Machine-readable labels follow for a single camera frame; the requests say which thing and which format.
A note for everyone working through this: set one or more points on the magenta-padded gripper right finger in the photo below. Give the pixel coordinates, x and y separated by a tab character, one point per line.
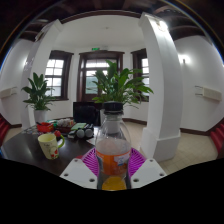
146	171

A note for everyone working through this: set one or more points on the small red green toy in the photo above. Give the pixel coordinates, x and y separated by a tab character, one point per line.
58	134

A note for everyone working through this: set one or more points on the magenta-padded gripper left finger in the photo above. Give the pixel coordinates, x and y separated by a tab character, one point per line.
78	173

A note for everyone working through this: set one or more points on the orange drink bottle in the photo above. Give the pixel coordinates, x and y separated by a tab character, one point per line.
113	156

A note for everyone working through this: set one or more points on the green exit sign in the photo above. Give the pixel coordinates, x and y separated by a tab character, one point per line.
95	49

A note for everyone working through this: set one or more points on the white printed leaflet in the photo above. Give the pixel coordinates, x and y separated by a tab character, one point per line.
92	141

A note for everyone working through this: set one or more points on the red carpeted stairs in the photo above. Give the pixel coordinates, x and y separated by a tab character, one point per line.
3	128

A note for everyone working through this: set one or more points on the small potted plant white pot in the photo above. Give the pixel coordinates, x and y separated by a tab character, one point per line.
38	96

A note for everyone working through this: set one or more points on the dark wooden glazed door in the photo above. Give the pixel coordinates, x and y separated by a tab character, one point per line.
90	75

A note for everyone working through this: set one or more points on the dark framed window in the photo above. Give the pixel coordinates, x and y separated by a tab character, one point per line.
145	66
55	73

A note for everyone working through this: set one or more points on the green flat box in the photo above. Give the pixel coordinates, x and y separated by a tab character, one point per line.
78	126

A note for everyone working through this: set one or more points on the pale yellow mug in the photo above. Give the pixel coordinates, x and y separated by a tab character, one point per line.
49	146

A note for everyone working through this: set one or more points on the large potted plant white pot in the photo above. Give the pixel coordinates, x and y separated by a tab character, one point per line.
120	85

